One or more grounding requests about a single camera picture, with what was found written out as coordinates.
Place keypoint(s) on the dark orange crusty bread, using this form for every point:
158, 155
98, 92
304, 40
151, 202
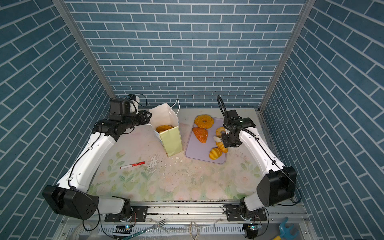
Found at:
201, 134

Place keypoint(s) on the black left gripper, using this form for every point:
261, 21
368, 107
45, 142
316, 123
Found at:
144, 119

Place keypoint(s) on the lilac plastic tray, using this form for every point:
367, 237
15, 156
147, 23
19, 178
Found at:
200, 151

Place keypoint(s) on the golden croissant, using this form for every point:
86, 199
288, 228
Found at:
221, 146

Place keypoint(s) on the red white marker pen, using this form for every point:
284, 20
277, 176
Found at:
132, 165

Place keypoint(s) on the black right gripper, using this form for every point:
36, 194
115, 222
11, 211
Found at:
226, 142

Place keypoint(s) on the striped yellow bun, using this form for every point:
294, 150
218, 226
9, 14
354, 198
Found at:
215, 153

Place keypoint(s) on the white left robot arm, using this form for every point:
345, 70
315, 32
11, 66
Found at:
69, 197

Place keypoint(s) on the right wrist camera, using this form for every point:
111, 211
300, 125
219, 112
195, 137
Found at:
231, 118

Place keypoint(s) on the large sesame oval bread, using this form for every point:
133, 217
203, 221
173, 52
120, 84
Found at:
163, 128

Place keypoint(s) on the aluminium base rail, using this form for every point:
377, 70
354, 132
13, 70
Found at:
190, 220

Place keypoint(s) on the orange ring bread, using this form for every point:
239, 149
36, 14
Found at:
204, 121

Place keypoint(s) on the blue toy wrench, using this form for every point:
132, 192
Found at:
285, 232

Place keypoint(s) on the metal fork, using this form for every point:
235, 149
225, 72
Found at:
154, 227

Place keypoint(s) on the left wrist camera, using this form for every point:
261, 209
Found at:
124, 107

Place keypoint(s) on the aluminium corner post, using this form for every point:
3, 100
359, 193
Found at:
287, 51
74, 29

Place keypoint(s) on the aluminium corner post left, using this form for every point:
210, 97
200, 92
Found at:
74, 29

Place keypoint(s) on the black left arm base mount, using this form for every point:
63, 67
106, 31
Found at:
131, 214

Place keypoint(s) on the floral paper bag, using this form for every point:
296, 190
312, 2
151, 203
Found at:
168, 115

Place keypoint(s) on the aluminium corner post right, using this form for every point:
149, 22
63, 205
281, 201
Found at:
287, 51

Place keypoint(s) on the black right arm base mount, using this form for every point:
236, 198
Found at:
236, 213

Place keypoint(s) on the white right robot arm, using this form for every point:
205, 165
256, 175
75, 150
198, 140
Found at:
278, 181

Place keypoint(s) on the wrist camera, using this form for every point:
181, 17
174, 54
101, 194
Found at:
124, 107
231, 118

